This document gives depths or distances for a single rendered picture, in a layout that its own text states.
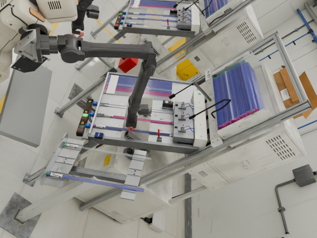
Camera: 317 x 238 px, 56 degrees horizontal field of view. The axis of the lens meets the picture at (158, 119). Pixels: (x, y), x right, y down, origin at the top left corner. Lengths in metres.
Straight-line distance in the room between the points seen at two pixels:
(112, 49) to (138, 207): 1.55
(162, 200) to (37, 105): 1.19
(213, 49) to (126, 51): 1.87
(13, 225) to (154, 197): 1.01
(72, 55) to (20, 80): 0.74
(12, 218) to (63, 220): 0.41
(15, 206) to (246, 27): 2.48
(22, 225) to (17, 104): 0.88
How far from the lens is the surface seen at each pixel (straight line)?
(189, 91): 2.36
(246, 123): 1.78
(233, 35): 3.12
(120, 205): 2.59
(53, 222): 2.50
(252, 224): 3.28
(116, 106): 2.15
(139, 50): 1.41
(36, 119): 1.93
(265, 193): 3.35
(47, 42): 1.34
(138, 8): 3.48
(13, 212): 2.36
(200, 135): 1.92
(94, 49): 1.37
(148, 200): 2.48
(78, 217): 2.65
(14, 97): 1.93
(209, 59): 3.23
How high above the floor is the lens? 2.03
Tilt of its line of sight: 29 degrees down
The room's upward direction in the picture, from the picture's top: 60 degrees clockwise
